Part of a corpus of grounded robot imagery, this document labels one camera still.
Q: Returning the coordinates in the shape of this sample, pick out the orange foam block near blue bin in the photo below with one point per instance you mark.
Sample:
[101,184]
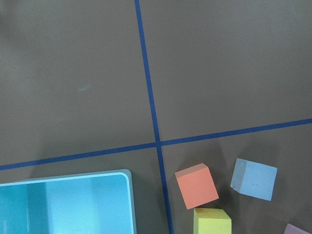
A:
[196,185]

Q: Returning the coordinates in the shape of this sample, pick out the light blue plastic bin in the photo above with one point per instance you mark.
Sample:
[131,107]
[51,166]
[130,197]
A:
[89,203]

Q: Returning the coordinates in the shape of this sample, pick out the yellow foam block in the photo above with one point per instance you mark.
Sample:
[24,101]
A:
[211,221]

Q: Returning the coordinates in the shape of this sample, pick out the light blue foam block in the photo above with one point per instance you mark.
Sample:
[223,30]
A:
[253,179]

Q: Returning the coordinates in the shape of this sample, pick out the light pink foam block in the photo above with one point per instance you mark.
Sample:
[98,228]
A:
[291,229]

